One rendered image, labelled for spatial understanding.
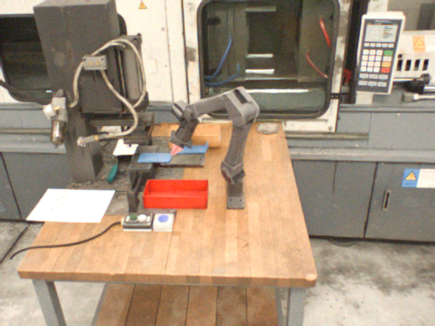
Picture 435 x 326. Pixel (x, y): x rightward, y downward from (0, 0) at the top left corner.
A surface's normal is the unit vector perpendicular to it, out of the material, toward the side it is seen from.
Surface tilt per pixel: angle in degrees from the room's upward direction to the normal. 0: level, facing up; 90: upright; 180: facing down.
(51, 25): 90
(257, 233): 0
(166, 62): 90
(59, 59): 90
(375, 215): 90
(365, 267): 0
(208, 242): 0
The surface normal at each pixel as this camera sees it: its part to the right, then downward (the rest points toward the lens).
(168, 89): -0.15, 0.48
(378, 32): -0.35, 0.58
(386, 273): -0.07, -0.87
